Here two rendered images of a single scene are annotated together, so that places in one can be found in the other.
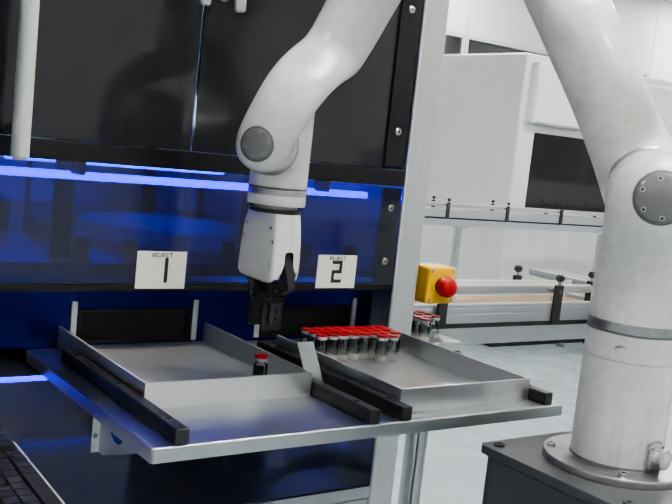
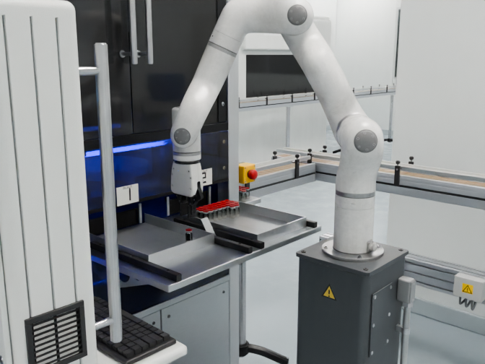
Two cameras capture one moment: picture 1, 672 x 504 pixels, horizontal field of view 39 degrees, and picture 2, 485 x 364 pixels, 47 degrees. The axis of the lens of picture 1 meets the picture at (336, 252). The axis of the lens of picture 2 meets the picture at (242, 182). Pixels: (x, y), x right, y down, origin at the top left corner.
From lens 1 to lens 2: 0.48 m
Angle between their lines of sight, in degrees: 14
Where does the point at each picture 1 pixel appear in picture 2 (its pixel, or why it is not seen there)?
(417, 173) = (233, 122)
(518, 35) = not seen: outside the picture
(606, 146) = (335, 115)
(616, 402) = (353, 227)
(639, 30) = not seen: outside the picture
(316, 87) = (206, 106)
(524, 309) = (283, 174)
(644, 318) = (361, 190)
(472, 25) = not seen: outside the picture
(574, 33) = (319, 69)
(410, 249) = (234, 159)
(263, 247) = (185, 180)
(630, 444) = (360, 243)
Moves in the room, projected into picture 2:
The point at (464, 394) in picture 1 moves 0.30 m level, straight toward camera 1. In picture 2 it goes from (281, 230) to (296, 263)
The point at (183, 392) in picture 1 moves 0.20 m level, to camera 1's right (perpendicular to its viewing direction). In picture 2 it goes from (164, 255) to (232, 250)
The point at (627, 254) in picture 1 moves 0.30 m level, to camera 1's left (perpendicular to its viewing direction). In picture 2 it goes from (352, 165) to (250, 169)
